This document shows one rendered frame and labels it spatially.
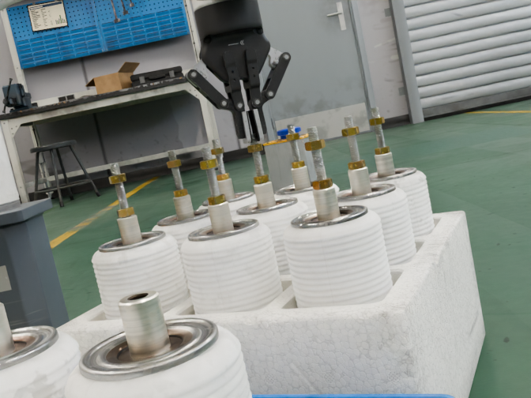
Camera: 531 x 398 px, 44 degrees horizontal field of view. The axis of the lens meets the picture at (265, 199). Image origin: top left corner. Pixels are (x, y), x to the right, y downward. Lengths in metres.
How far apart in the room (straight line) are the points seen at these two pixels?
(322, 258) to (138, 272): 0.21
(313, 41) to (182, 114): 1.32
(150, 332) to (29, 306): 0.67
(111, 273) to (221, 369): 0.39
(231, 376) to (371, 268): 0.29
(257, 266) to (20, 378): 0.31
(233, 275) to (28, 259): 0.43
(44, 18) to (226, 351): 5.78
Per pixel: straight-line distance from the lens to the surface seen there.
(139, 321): 0.35
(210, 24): 0.76
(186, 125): 5.93
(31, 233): 1.02
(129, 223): 0.74
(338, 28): 5.99
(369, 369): 0.59
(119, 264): 0.71
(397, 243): 0.72
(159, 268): 0.71
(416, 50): 6.04
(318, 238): 0.59
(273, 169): 1.06
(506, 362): 0.89
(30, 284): 1.01
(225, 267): 0.65
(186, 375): 0.33
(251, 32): 0.78
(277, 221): 0.75
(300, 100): 5.91
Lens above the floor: 0.36
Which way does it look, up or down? 7 degrees down
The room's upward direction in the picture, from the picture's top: 12 degrees counter-clockwise
